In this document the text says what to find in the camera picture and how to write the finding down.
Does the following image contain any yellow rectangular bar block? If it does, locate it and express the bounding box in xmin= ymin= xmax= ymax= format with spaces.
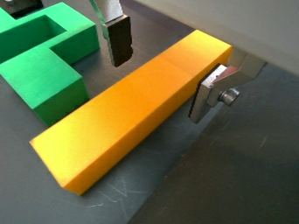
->
xmin=31 ymin=31 xmax=232 ymax=194

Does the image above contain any green zigzag block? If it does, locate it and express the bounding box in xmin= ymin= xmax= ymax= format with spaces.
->
xmin=0 ymin=2 xmax=99 ymax=126

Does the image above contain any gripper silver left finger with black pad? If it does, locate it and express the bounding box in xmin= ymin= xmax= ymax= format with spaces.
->
xmin=89 ymin=0 xmax=133 ymax=67

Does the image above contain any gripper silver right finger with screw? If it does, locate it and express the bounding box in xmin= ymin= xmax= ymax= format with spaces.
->
xmin=188 ymin=49 xmax=266 ymax=123

